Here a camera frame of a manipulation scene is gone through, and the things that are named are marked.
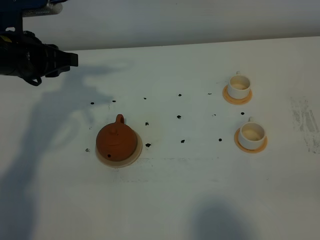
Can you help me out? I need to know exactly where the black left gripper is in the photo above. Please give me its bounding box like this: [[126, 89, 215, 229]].
[[0, 30, 79, 86]]

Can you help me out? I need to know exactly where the brown clay teapot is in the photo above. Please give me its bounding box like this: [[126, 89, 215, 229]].
[[96, 114, 138, 163]]

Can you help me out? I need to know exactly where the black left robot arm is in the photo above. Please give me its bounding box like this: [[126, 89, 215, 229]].
[[0, 0, 79, 86]]

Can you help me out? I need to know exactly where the beige round teapot coaster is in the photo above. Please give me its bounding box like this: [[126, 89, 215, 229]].
[[95, 132, 143, 169]]

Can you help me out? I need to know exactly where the far white teacup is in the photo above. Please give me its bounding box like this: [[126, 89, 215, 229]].
[[227, 71, 251, 100]]

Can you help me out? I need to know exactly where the white teacup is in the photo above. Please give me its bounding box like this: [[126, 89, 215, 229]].
[[227, 71, 251, 100], [238, 116, 266, 150]]

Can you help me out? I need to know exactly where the far orange cup coaster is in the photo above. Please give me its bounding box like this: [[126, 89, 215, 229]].
[[222, 85, 253, 105]]

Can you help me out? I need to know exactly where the orange cup coaster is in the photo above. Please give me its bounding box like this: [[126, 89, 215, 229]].
[[222, 85, 253, 105], [234, 128, 268, 154]]

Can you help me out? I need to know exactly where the near orange cup coaster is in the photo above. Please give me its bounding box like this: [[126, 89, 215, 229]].
[[234, 128, 268, 154]]

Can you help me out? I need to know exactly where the near white teacup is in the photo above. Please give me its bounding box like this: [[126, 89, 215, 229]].
[[238, 116, 266, 150]]

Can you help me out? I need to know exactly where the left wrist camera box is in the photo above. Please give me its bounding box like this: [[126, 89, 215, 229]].
[[22, 0, 64, 18]]

